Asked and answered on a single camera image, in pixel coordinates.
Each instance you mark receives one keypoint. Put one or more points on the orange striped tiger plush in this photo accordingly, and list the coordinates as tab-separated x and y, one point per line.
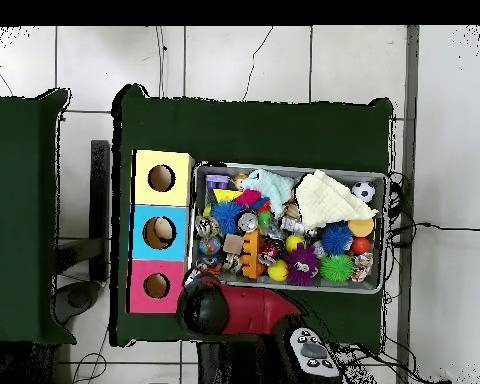
212	266

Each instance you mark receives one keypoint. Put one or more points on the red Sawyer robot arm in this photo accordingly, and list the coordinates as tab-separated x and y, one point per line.
256	310

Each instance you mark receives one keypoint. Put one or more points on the shallow metal mesh bin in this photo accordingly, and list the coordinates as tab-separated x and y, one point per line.
344	176

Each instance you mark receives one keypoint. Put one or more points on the orange building block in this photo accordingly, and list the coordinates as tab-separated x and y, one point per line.
252	254

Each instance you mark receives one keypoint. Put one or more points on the blue spiky rubber ball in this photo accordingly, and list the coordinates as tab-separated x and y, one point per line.
336	238
226	216

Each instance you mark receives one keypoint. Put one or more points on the yellow cheese wedge toy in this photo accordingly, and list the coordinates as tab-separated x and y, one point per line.
226	195

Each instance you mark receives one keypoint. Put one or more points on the purple spiky monster toy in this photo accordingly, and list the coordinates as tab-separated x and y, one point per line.
302	264

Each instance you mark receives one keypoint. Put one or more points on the mint knitted cloth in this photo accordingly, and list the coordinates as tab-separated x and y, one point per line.
272	186

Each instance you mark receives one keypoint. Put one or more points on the green spiky rubber ball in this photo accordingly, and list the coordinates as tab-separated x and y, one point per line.
336	268

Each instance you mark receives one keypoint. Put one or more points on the cream knitted cloth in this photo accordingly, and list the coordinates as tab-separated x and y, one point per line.
328	200

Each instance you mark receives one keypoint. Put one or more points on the dark green table cloth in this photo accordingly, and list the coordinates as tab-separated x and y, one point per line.
244	128

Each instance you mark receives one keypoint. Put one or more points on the orange rubber ball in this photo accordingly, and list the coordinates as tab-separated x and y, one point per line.
360	246

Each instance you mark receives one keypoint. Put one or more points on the green cloth side table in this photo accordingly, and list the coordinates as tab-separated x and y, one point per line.
16	220

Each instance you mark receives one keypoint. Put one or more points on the small soccer ball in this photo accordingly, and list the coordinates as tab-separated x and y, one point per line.
363	191

